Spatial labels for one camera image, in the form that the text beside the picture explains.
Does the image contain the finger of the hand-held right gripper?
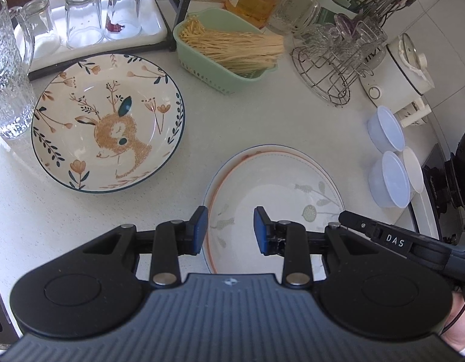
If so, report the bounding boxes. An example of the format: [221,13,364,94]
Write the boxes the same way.
[339,211,411,258]

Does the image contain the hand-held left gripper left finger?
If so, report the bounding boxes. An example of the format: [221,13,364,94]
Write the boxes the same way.
[81,206,209,288]

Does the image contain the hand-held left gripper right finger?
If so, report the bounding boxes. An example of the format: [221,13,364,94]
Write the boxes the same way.
[253,206,372,288]

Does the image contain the orange rim white plate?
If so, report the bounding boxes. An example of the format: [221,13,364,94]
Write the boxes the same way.
[201,144,346,275]

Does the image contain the small white bowl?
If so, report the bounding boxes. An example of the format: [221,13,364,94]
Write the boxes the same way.
[369,151,412,209]
[366,106,406,154]
[402,146,425,194]

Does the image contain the deer print floral plate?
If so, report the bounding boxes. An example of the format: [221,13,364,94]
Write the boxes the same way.
[31,53,188,195]

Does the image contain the person's right forearm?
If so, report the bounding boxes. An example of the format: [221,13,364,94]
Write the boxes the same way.
[441,330,465,360]

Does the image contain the black induction stove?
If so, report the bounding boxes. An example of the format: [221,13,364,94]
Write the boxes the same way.
[420,132,465,244]

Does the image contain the black wok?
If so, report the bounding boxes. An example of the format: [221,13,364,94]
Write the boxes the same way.
[448,131,465,209]

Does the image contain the white electric cooker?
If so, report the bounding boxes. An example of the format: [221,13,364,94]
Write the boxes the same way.
[358,34,435,127]

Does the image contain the green plastic basket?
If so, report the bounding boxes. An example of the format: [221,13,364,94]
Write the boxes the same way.
[173,8,279,96]

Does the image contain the clear glass cup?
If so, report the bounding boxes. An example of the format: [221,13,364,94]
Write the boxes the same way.
[296,26,334,56]
[331,34,369,65]

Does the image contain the glass cooker lid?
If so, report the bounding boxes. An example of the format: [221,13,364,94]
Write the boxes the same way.
[399,32,426,73]

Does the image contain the dried noodles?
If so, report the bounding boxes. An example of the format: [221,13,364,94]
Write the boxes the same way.
[179,16,286,77]

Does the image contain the purple glass cup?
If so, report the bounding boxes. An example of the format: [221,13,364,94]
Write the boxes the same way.
[333,13,360,41]

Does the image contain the white plastic tray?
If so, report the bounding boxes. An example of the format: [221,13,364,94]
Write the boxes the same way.
[13,0,169,71]

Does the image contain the tall clear glass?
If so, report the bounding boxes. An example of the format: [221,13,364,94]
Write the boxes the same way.
[269,0,323,35]

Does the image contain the green utensil holder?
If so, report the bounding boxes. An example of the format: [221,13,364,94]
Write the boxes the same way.
[322,0,373,16]

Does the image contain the clear drinking glass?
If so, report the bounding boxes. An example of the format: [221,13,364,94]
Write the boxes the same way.
[106,0,142,41]
[22,0,62,56]
[64,0,105,49]

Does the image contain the textured glass pitcher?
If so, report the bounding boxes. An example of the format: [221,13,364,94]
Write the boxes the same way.
[0,0,37,141]

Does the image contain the round wire cup rack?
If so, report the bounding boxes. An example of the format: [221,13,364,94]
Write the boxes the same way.
[291,43,374,105]

